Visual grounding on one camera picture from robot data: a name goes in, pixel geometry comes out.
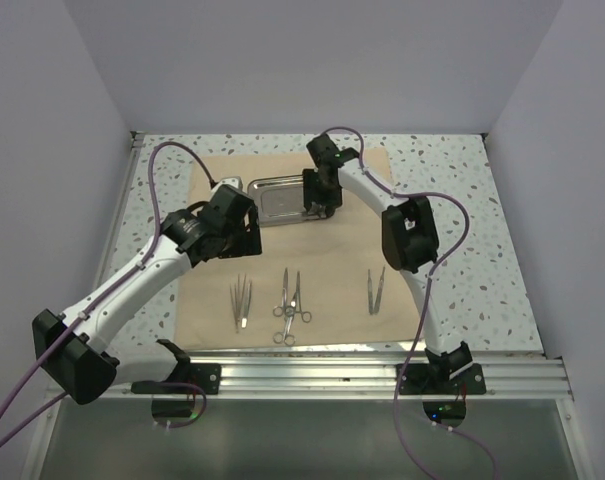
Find steel instrument tray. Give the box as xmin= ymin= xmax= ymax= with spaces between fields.
xmin=247 ymin=175 xmax=335 ymax=227

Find pointed steel tweezers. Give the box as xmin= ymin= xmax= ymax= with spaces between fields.
xmin=230 ymin=276 xmax=244 ymax=333

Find blunt steel forceps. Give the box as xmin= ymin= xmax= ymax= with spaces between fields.
xmin=240 ymin=280 xmax=253 ymax=329

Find steel hemostat clamp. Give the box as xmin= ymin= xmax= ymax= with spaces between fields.
xmin=291 ymin=271 xmax=315 ymax=324

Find steel surgical scissors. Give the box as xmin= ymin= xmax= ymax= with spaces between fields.
xmin=273 ymin=298 xmax=296 ymax=346
xmin=272 ymin=268 xmax=293 ymax=317

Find steel scalpel handle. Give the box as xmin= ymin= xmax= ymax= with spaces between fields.
xmin=372 ymin=267 xmax=386 ymax=315
xmin=367 ymin=269 xmax=374 ymax=315

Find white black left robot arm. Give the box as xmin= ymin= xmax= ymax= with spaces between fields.
xmin=32 ymin=177 xmax=262 ymax=405

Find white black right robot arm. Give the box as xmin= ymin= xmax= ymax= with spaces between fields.
xmin=303 ymin=131 xmax=473 ymax=393

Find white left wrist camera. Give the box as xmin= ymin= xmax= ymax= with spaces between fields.
xmin=211 ymin=176 xmax=243 ymax=193

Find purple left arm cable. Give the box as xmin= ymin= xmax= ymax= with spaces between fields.
xmin=0 ymin=142 xmax=218 ymax=457

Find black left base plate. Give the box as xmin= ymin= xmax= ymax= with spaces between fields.
xmin=131 ymin=363 xmax=222 ymax=395

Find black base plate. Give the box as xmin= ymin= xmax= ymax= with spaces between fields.
xmin=131 ymin=363 xmax=222 ymax=395
xmin=396 ymin=363 xmax=487 ymax=396

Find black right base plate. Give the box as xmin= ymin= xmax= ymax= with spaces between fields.
xmin=396 ymin=363 xmax=487 ymax=396

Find aluminium extrusion rail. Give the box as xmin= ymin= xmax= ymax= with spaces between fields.
xmin=99 ymin=347 xmax=572 ymax=400

